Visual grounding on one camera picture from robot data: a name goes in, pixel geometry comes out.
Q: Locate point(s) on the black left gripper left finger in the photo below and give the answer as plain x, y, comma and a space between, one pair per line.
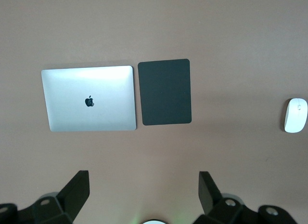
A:
72, 197

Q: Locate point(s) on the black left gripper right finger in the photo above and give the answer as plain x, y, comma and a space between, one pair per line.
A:
211, 197

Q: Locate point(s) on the white computer mouse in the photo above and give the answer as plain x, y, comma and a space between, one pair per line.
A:
295, 115

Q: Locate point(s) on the black mouse pad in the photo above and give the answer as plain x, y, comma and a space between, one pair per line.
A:
165, 92

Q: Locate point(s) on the silver closed laptop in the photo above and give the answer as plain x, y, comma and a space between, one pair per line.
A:
89, 98

